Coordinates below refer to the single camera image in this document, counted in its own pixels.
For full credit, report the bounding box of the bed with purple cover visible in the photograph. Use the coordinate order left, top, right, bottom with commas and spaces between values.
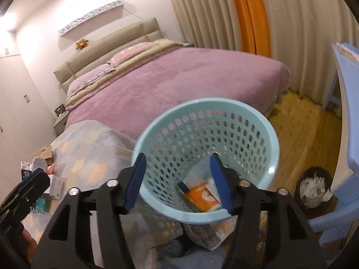
66, 46, 291, 144

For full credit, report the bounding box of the purple pillow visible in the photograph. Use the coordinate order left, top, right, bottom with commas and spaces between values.
67, 63, 116, 93

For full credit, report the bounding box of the person's left hand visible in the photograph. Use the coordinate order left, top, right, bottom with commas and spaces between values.
21, 226, 38, 248

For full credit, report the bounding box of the light blue perforated plastic basket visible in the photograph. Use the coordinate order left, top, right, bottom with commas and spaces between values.
131, 98, 280, 225

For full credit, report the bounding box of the pastel patterned blanket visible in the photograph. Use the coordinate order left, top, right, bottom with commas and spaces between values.
21, 120, 239, 269

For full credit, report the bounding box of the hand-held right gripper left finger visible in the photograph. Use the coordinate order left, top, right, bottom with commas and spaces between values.
31, 153, 148, 269

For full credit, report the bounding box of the beige padded headboard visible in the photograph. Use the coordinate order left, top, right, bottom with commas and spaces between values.
53, 17, 164, 96

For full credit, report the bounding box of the light blue desk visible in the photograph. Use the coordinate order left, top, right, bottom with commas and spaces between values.
308, 43, 359, 257

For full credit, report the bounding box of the orange curtain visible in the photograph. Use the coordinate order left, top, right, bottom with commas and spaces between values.
227, 0, 271, 58

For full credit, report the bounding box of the white patterned wall shelf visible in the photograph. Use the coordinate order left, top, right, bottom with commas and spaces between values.
58, 0, 125, 38

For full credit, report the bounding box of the teal container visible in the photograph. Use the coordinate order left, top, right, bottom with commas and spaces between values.
36, 198, 51, 213

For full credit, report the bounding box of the blue white carton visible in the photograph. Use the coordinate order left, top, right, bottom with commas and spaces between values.
21, 161, 32, 179

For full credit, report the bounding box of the white packet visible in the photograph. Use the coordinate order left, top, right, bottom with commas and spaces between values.
50, 176, 67, 200

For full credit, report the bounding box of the light blue fuzzy cloth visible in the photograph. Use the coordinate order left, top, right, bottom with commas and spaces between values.
155, 239, 226, 269

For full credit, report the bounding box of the orange box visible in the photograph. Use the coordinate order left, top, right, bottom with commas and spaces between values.
183, 183, 223, 213

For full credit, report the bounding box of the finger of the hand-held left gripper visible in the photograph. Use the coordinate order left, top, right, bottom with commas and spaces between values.
20, 168, 48, 180
4, 172, 51, 212

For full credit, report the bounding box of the pile of white tissues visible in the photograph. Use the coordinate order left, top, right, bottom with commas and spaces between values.
299, 176, 333, 206

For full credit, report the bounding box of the white wardrobe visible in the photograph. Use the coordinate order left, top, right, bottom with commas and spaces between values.
0, 31, 61, 192

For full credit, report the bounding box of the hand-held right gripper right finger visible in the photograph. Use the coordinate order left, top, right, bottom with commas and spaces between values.
209, 153, 328, 269

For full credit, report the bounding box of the book with orange edge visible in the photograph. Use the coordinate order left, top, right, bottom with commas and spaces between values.
337, 43, 359, 63

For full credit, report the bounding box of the black mesh waste bin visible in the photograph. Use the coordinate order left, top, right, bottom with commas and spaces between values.
294, 167, 334, 212

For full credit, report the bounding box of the beige pleated curtain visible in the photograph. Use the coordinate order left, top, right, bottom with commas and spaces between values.
163, 0, 245, 52
257, 0, 359, 105

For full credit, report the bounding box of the beige folded quilt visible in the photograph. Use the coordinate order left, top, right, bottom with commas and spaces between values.
67, 39, 183, 105

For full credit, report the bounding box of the pink pillow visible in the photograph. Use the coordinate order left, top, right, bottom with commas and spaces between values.
108, 41, 158, 68

